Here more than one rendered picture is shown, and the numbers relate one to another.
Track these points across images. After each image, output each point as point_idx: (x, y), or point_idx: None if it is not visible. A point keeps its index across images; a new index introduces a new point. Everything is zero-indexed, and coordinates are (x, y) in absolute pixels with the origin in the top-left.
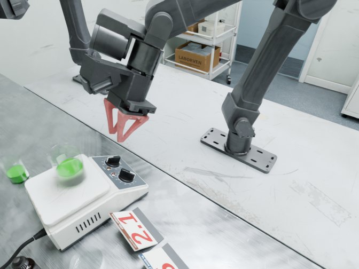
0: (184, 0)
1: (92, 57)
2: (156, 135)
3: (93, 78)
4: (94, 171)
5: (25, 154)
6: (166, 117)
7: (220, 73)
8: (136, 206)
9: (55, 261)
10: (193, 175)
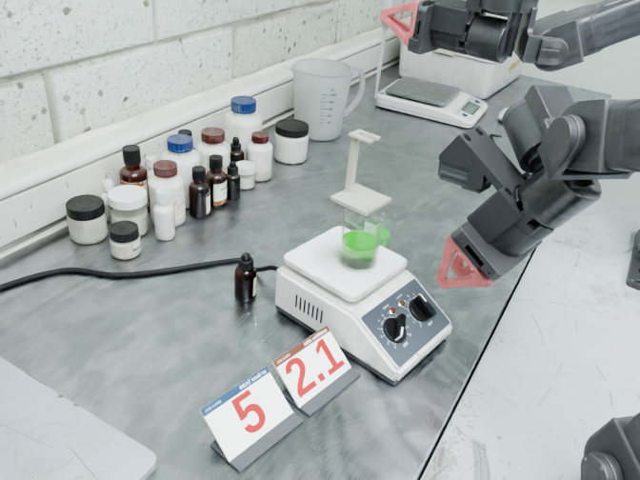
0: (617, 114)
1: (476, 132)
2: (554, 385)
3: (445, 154)
4: (376, 277)
5: (417, 236)
6: (633, 399)
7: None
8: (362, 373)
9: (264, 307)
10: (465, 459)
